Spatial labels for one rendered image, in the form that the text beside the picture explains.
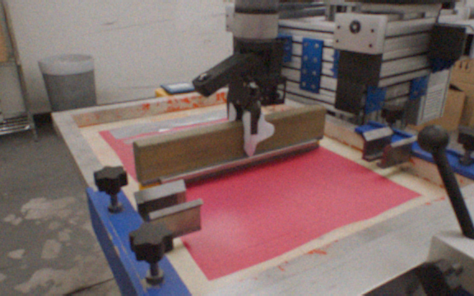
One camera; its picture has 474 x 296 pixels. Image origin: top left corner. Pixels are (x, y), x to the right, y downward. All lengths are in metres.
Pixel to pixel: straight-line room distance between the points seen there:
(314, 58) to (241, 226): 0.84
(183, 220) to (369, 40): 0.71
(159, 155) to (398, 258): 0.40
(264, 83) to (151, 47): 3.72
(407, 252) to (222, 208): 0.31
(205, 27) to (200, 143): 3.95
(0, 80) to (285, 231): 3.78
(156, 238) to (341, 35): 0.84
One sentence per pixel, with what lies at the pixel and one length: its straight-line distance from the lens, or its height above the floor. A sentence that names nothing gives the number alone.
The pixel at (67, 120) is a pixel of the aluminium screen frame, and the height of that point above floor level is 0.99.
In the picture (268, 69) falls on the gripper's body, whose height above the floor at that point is 1.15.
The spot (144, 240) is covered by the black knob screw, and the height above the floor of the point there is 1.06.
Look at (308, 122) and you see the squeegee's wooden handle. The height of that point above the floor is 1.03.
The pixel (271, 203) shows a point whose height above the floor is 0.95.
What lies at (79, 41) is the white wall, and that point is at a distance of 4.20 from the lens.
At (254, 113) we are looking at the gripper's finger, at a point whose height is 1.08.
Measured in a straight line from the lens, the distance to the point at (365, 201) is 0.70.
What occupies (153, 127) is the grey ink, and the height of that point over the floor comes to 0.96.
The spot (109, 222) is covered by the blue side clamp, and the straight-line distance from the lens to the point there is 0.53.
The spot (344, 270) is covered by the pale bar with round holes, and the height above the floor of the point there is 1.04.
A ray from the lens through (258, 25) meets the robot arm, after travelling 0.67.
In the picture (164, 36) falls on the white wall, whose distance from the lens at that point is 4.42.
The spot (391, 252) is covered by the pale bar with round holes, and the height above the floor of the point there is 1.04.
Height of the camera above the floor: 1.29
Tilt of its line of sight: 23 degrees down
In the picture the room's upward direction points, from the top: straight up
